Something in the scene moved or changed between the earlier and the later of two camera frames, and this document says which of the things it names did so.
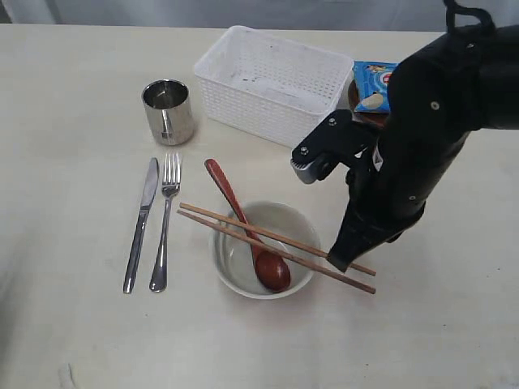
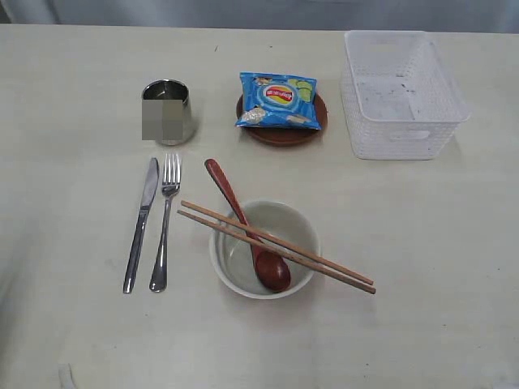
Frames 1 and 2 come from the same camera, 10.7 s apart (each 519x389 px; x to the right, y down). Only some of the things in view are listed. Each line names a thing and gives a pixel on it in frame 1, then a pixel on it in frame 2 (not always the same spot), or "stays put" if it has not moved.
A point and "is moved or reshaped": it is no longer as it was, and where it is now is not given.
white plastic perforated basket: [270, 87] → [400, 99]
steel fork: [171, 181] stays put
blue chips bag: [372, 79] → [277, 101]
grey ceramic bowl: [233, 262] stays put
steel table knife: [148, 194] stays put
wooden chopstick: [275, 250] stays put
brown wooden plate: [364, 117] → [286, 137]
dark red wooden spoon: [272, 270] stays put
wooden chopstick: [358, 267] is moved or reshaped
